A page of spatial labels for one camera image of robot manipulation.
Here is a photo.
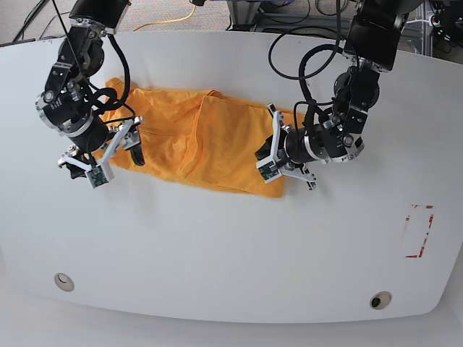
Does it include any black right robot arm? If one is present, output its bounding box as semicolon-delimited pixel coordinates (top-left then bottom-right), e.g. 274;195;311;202
35;1;145;188

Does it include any table cable grommet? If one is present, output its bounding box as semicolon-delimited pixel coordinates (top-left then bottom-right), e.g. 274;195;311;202
370;291;392;310
54;273;75;293

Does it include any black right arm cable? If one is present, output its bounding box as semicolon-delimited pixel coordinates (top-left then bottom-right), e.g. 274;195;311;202
50;0;145;163

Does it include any black cable on floor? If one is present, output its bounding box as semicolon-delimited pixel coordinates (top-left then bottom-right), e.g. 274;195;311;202
12;0;73;41

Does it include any left table cable grommet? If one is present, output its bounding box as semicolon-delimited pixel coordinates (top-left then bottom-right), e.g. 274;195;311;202
54;273;75;293

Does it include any orange t-shirt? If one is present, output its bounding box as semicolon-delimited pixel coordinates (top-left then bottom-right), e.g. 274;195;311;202
109;85;284;198

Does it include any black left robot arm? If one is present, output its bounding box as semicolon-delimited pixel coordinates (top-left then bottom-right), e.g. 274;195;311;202
255;1;421;189

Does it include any right table cable grommet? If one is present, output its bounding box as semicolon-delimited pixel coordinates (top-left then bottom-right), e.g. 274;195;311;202
370;291;392;310

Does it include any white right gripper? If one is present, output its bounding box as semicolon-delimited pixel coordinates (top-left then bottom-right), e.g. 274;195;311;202
58;116;145;179

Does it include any yellow cable on floor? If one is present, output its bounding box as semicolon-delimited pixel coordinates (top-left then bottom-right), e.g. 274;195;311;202
132;3;197;33

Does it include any aluminium frame stand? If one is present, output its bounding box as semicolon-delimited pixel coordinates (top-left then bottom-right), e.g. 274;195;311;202
226;1;434;56

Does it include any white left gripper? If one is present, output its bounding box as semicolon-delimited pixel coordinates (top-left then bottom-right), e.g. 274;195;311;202
254;103;316;190

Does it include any red tape rectangle marking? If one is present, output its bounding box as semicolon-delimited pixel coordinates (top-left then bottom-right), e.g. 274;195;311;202
401;205;435;259

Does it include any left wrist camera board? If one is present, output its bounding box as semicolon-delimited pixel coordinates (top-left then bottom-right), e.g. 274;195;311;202
256;161;282;184

